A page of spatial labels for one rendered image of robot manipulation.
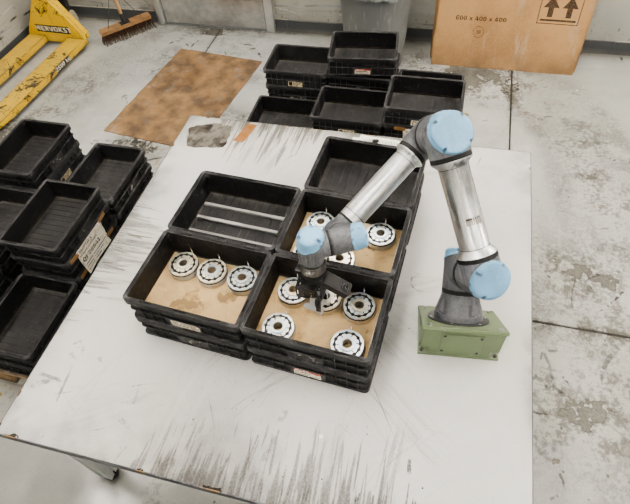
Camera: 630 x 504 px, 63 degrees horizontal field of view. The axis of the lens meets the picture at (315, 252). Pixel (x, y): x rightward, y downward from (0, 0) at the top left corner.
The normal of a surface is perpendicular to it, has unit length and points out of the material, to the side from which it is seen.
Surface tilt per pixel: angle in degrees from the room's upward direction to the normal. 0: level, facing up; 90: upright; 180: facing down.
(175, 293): 0
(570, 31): 75
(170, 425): 0
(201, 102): 2
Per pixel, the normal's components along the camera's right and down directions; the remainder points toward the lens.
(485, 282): 0.18, 0.28
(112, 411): -0.07, -0.61
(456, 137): 0.11, 0.03
